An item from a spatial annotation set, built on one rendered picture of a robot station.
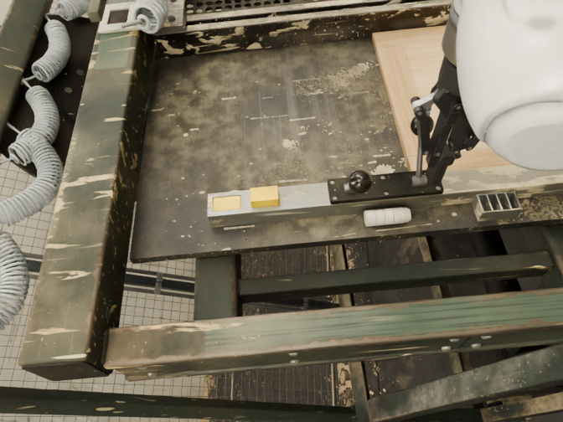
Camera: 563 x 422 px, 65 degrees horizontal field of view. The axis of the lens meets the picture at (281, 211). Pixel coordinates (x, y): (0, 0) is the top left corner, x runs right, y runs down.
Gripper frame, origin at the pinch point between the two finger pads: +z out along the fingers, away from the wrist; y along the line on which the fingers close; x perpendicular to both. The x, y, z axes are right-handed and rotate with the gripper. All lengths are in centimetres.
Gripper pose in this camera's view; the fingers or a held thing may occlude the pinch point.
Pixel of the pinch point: (438, 163)
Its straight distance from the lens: 71.8
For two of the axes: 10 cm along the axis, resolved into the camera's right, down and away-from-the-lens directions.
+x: -0.7, -8.5, 5.3
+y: 10.0, -0.9, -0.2
